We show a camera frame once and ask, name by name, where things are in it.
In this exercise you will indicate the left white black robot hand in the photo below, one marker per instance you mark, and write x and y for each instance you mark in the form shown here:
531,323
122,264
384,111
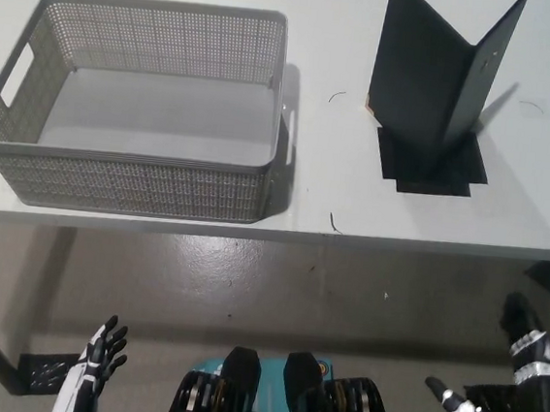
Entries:
94,364

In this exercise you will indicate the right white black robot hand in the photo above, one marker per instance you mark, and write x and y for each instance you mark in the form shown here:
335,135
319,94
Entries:
518,409

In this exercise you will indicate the black notebook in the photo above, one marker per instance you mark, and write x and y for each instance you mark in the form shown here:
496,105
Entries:
413,83

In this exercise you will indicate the black ribbed robot body block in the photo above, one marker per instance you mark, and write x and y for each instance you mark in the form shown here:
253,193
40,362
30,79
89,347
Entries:
210,394
333,406

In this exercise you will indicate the black perforated floor plate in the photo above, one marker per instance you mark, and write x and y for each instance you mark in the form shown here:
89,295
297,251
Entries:
49,371

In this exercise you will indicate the grey perforated plastic basket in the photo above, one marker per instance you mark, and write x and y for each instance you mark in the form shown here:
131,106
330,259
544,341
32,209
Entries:
126,177

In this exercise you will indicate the black tape patch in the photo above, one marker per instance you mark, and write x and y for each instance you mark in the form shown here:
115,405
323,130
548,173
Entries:
463,173

